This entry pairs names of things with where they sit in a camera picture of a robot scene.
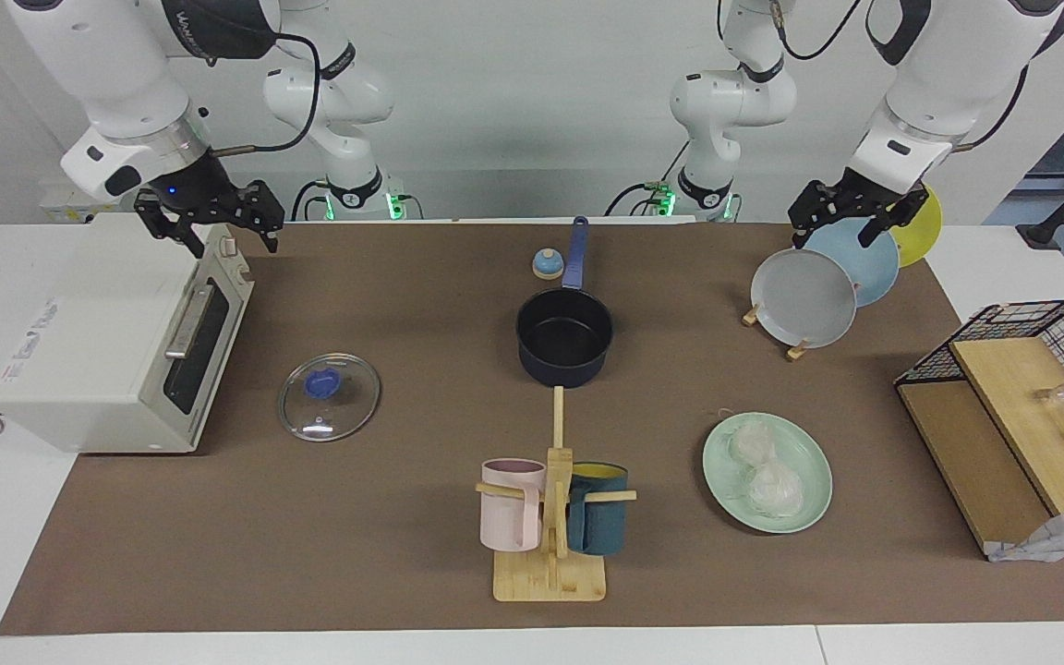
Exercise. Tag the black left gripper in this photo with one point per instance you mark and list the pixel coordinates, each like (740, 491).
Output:
(864, 196)

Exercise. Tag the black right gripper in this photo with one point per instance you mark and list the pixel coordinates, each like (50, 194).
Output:
(195, 189)

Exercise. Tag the glass lid with blue knob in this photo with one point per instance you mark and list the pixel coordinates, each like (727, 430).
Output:
(347, 416)

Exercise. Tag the white vermicelli bundle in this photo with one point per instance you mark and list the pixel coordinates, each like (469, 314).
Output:
(752, 445)
(772, 489)

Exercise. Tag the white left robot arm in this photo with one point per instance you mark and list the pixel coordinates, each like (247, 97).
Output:
(948, 83)

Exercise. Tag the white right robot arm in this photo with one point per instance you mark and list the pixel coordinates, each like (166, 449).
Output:
(116, 74)

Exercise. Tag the light blue plate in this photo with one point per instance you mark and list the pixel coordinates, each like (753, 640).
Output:
(869, 268)

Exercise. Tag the yellow plate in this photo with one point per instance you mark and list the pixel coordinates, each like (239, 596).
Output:
(922, 231)

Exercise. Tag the grey plate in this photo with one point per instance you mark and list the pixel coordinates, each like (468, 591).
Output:
(804, 300)

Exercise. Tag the wooden plate rack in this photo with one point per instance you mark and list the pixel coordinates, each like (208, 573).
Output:
(797, 351)

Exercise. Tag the mint green plate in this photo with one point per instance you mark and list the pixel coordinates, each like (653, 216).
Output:
(804, 462)

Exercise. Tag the white toaster oven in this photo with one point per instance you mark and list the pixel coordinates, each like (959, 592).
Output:
(79, 323)

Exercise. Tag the brown table mat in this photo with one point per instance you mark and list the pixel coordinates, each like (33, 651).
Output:
(356, 517)

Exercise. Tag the dark teal mug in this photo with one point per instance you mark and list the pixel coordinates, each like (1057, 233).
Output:
(601, 526)

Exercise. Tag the pink mug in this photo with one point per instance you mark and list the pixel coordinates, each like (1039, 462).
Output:
(509, 517)

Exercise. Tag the wooden mug tree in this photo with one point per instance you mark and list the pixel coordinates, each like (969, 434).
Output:
(550, 582)

